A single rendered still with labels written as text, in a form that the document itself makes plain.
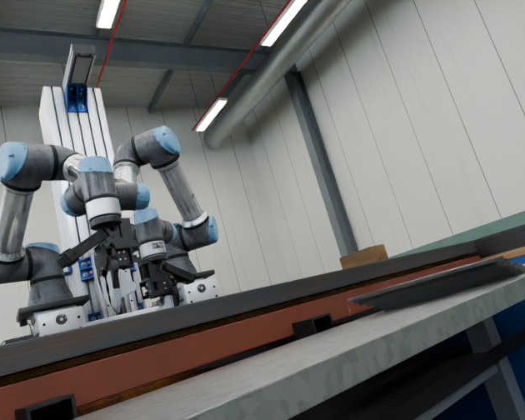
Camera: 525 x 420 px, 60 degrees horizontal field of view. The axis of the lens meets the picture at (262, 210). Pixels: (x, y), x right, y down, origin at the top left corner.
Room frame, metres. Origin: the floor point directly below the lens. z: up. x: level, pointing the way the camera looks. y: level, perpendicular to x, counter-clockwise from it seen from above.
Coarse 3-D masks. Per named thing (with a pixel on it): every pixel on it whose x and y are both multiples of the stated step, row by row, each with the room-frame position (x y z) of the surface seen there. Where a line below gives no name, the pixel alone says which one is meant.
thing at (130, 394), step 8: (352, 320) 1.49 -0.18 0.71; (208, 368) 1.11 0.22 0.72; (216, 368) 1.12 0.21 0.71; (176, 376) 1.13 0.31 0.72; (184, 376) 1.07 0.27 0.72; (192, 376) 1.08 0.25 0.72; (152, 384) 1.09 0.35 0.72; (160, 384) 1.02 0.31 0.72; (168, 384) 1.04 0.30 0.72; (128, 392) 1.05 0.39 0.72; (136, 392) 0.99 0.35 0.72; (144, 392) 1.00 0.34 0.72; (104, 400) 1.01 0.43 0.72; (112, 400) 0.95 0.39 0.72; (120, 400) 0.96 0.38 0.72; (80, 408) 0.98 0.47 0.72; (88, 408) 0.92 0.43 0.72; (96, 408) 0.93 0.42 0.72; (80, 416) 0.91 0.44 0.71
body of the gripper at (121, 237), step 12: (108, 216) 0.98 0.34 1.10; (96, 228) 1.01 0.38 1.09; (108, 228) 1.00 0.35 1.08; (120, 228) 1.02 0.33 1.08; (108, 240) 0.99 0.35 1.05; (120, 240) 1.01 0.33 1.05; (132, 240) 1.01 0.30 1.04; (96, 252) 1.00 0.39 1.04; (108, 252) 0.99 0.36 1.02; (120, 252) 1.00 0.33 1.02; (132, 252) 1.03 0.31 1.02; (96, 264) 1.01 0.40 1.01; (120, 264) 1.00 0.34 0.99; (132, 264) 1.02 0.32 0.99
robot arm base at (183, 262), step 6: (168, 258) 1.84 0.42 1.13; (174, 258) 1.84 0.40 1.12; (180, 258) 1.85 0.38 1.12; (186, 258) 1.87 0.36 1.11; (174, 264) 1.84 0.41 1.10; (180, 264) 1.84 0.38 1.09; (186, 264) 1.85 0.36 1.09; (192, 264) 1.90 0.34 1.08; (186, 270) 1.84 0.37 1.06; (192, 270) 1.86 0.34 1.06
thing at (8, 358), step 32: (416, 256) 1.16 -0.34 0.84; (448, 256) 1.26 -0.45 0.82; (288, 288) 0.85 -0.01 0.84; (320, 288) 0.90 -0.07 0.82; (128, 320) 0.63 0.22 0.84; (160, 320) 0.67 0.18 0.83; (192, 320) 0.70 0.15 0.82; (0, 352) 0.53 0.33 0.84; (32, 352) 0.55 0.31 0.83; (64, 352) 0.57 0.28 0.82
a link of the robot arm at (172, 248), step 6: (180, 228) 1.84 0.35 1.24; (180, 234) 1.83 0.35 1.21; (174, 240) 1.84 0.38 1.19; (180, 240) 1.83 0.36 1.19; (168, 246) 1.84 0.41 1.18; (174, 246) 1.84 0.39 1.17; (180, 246) 1.85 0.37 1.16; (186, 246) 1.85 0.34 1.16; (168, 252) 1.84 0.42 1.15; (174, 252) 1.84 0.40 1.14; (180, 252) 1.85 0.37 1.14; (186, 252) 1.88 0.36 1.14
